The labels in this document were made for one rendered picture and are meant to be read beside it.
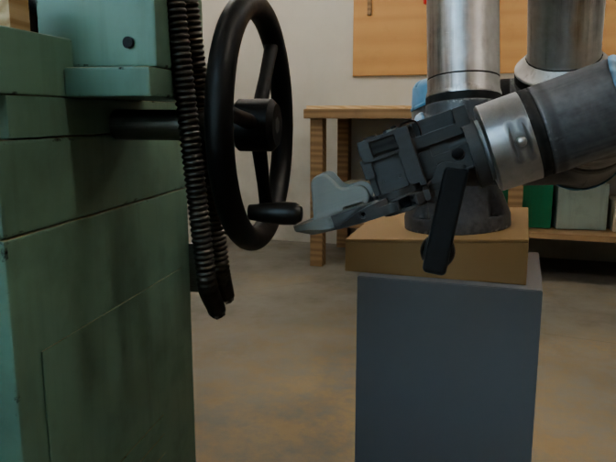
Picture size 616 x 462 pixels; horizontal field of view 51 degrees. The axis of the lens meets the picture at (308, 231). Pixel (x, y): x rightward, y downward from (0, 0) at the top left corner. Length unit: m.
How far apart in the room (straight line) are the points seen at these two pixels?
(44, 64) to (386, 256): 0.65
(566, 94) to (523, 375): 0.58
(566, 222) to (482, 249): 2.40
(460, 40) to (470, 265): 0.44
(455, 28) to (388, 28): 3.19
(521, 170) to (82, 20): 0.47
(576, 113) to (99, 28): 0.48
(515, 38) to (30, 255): 3.44
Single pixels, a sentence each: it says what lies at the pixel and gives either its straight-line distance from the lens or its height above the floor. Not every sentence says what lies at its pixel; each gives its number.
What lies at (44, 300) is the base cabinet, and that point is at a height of 0.64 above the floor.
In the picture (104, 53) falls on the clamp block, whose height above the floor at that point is 0.88.
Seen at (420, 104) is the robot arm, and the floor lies 0.84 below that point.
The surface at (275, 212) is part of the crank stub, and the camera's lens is 0.67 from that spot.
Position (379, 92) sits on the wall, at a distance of 3.98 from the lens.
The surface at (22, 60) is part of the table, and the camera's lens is 0.67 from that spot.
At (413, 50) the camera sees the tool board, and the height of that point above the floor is 1.19.
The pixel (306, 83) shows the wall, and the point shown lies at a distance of 4.10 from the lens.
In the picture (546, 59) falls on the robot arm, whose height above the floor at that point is 0.91.
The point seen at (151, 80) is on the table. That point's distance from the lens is 0.68.
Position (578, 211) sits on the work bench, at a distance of 3.47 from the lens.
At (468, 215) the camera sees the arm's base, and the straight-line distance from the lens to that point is 1.11.
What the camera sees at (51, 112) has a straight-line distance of 0.70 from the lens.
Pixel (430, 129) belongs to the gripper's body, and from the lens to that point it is 0.67.
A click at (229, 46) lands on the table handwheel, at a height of 0.89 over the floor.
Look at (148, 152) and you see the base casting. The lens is 0.89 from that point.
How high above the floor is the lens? 0.82
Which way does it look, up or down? 10 degrees down
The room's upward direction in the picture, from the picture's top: straight up
